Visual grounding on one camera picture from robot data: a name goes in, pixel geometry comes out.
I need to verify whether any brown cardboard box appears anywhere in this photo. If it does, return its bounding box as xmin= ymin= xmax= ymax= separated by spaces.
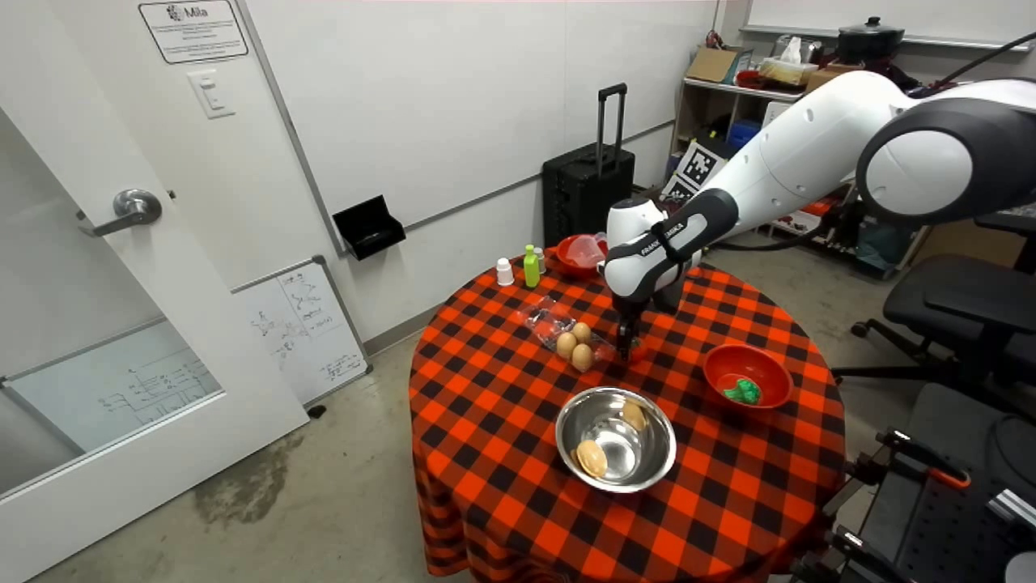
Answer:
xmin=683 ymin=43 xmax=746 ymax=86

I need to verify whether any green plastic broccoli toy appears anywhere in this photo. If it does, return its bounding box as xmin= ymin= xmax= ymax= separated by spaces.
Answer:
xmin=722 ymin=375 xmax=763 ymax=408

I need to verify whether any black suitcase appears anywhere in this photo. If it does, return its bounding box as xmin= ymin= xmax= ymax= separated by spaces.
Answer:
xmin=537 ymin=82 xmax=642 ymax=249

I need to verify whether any white paper wall sign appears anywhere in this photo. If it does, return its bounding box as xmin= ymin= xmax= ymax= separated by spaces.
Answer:
xmin=136 ymin=0 xmax=251 ymax=67

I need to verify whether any orange plastic bowl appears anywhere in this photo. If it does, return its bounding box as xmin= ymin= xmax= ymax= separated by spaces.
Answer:
xmin=700 ymin=340 xmax=796 ymax=416

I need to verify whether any black cart with red handle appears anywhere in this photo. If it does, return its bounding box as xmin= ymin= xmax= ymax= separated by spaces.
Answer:
xmin=788 ymin=382 xmax=1036 ymax=583

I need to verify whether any black white fiducial tag board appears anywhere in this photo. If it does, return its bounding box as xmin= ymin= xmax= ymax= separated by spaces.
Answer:
xmin=656 ymin=137 xmax=728 ymax=212

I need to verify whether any black office chair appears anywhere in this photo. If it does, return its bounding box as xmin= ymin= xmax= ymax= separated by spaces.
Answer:
xmin=832 ymin=212 xmax=1036 ymax=429

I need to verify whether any beige bread toy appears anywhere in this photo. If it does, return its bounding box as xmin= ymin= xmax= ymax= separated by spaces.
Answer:
xmin=572 ymin=438 xmax=614 ymax=484

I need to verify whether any black cooking pot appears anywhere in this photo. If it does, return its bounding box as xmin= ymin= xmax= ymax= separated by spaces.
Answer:
xmin=832 ymin=13 xmax=908 ymax=66

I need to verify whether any small leaning whiteboard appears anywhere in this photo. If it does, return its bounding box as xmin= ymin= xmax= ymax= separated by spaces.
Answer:
xmin=229 ymin=254 xmax=371 ymax=410

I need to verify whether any red container with clear lid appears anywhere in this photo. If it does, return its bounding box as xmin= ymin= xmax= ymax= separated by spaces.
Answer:
xmin=550 ymin=230 xmax=610 ymax=287

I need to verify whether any black wall holder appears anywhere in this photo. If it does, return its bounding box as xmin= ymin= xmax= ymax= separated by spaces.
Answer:
xmin=330 ymin=192 xmax=412 ymax=263

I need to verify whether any large wall whiteboard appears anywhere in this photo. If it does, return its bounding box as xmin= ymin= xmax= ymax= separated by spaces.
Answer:
xmin=234 ymin=0 xmax=722 ymax=258

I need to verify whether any clear plastic egg bag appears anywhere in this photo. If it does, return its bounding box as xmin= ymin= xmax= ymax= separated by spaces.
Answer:
xmin=519 ymin=291 xmax=601 ymax=375

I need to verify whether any silver metal bowl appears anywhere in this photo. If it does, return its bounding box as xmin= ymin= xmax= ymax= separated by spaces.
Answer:
xmin=550 ymin=382 xmax=683 ymax=499

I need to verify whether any white light switch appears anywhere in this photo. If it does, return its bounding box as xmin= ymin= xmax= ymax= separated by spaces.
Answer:
xmin=185 ymin=67 xmax=240 ymax=124

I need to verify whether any orange black checkered tablecloth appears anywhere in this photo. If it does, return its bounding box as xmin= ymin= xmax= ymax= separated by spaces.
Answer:
xmin=405 ymin=256 xmax=852 ymax=583

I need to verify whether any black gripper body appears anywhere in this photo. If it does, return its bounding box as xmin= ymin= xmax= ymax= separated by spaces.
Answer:
xmin=609 ymin=282 xmax=686 ymax=335

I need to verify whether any silver door handle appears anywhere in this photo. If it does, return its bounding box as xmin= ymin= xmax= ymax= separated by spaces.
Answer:
xmin=73 ymin=186 xmax=169 ymax=244

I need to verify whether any white door with window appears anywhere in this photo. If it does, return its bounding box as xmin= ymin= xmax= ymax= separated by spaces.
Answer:
xmin=0 ymin=0 xmax=318 ymax=583

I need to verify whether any green plastic bottle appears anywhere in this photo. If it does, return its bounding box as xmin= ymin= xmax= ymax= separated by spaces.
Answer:
xmin=520 ymin=244 xmax=548 ymax=291

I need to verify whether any white storage shelf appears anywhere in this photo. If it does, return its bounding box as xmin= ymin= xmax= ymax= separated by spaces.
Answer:
xmin=675 ymin=61 xmax=926 ymax=276

